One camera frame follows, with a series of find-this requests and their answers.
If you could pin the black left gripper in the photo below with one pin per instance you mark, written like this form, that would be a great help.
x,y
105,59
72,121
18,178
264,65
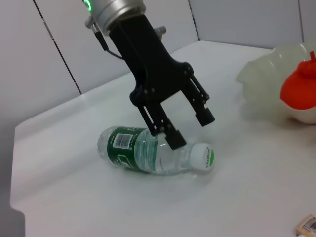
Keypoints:
x,y
148,64

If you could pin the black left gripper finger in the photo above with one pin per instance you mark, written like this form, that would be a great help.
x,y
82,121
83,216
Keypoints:
x,y
175,139

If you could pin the clear green-label water bottle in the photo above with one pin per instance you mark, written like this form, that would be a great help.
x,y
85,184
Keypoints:
x,y
138,155

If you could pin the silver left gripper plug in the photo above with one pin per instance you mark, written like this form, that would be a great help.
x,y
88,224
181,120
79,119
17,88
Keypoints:
x,y
160,30

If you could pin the pale green wavy fruit bowl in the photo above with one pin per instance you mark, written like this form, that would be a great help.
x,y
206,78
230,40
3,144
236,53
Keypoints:
x,y
261,69

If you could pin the beige barcode eraser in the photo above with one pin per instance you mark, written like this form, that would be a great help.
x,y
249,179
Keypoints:
x,y
308,225

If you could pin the orange toy fruit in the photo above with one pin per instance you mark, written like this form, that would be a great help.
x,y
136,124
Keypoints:
x,y
301,89

